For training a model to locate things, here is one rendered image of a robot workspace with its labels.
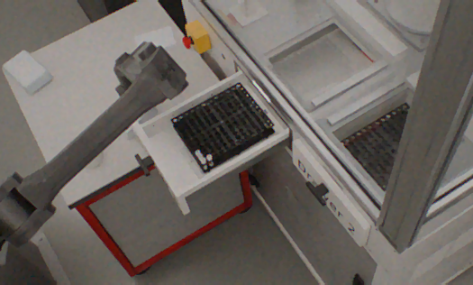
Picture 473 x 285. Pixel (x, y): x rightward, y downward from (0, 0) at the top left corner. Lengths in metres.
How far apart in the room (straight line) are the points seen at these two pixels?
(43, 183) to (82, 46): 1.00
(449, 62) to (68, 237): 1.97
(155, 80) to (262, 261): 1.38
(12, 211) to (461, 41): 0.76
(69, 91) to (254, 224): 0.94
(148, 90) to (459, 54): 0.52
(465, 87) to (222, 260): 1.64
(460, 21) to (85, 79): 1.37
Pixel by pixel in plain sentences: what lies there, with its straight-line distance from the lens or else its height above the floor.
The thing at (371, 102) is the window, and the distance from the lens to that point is 1.01.
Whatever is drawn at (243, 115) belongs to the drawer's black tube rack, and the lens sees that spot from 1.47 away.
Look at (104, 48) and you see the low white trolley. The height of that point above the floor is 0.76.
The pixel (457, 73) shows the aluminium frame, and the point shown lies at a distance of 0.76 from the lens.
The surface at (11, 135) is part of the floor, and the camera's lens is 2.86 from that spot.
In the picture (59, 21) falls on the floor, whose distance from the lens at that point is 3.26.
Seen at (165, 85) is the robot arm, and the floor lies 1.35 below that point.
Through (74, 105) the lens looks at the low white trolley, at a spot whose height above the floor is 0.76.
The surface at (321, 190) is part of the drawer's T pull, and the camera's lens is 1.34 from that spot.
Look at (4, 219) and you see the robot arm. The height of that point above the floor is 1.27.
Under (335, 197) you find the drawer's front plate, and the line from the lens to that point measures 1.33.
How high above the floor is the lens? 2.10
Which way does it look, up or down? 57 degrees down
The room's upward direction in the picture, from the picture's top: 12 degrees counter-clockwise
